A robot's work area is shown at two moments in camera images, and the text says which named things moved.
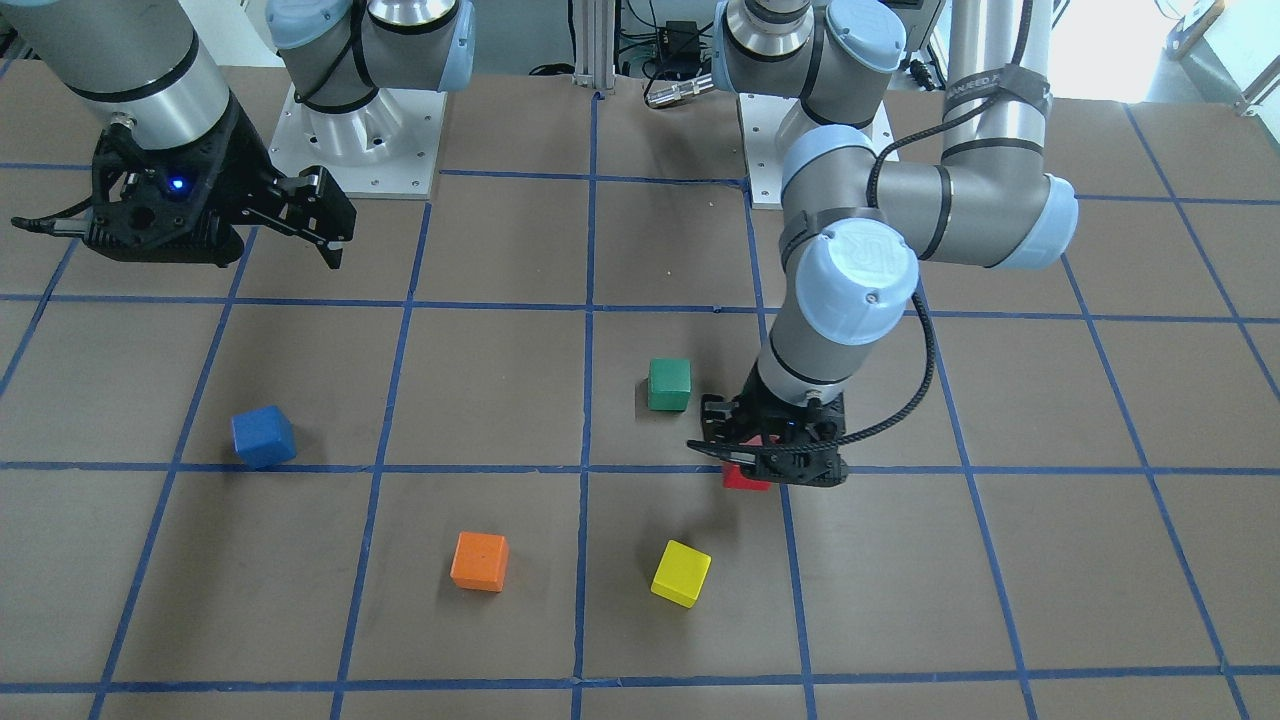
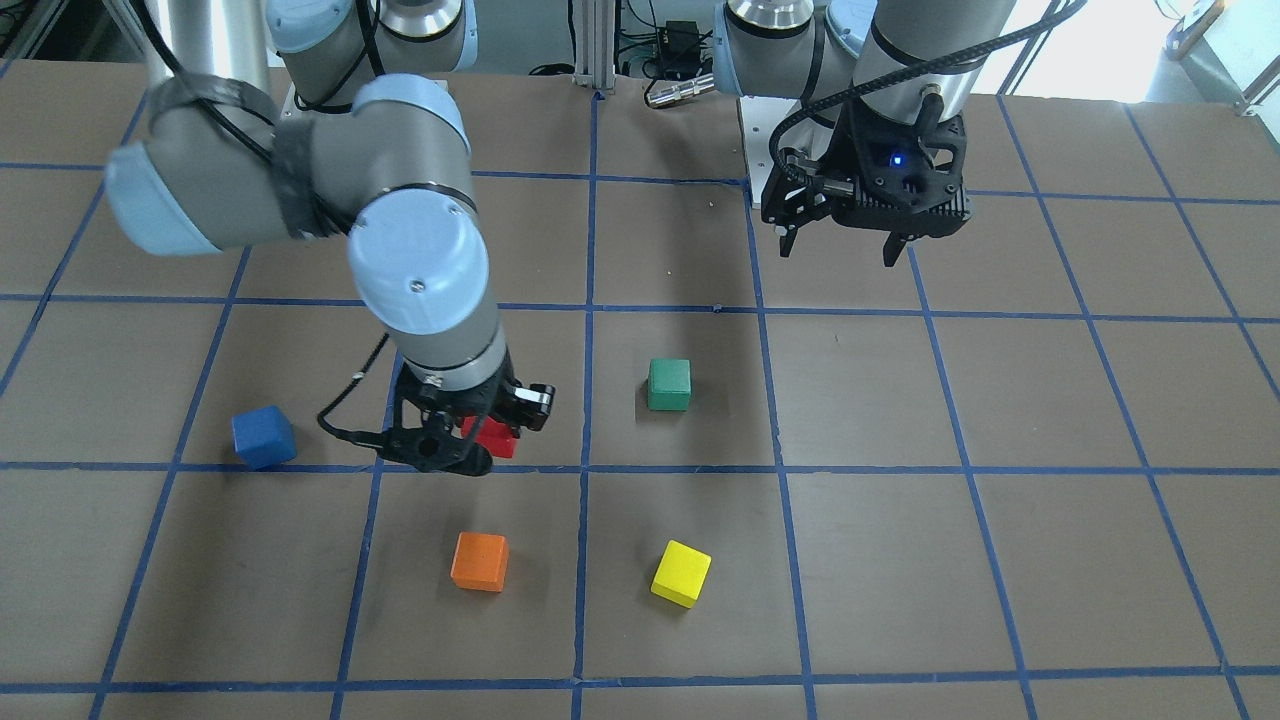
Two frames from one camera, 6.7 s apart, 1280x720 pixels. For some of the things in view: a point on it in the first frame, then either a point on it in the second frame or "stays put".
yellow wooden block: x=681 y=574 stays put
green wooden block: x=670 y=384 stays put
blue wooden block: x=264 y=437 stays put
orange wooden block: x=480 y=562 stays put
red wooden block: x=732 y=474 → x=497 y=437
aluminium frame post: x=594 y=42 stays put
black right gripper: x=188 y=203 → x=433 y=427
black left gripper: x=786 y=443 → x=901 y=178
